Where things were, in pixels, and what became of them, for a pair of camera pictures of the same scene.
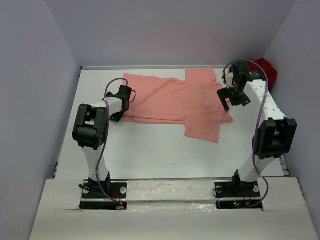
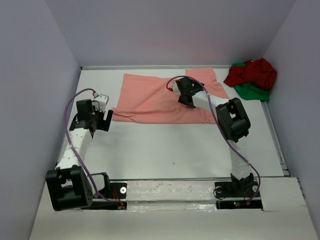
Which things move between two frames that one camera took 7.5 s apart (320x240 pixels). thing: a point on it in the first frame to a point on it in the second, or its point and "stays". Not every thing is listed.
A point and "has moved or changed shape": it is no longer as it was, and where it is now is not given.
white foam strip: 153,196 stays
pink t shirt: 193,102 has moved or changed shape
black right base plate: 232,195 stays
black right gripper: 226,93 to 180,100
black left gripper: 117,116 to 99,125
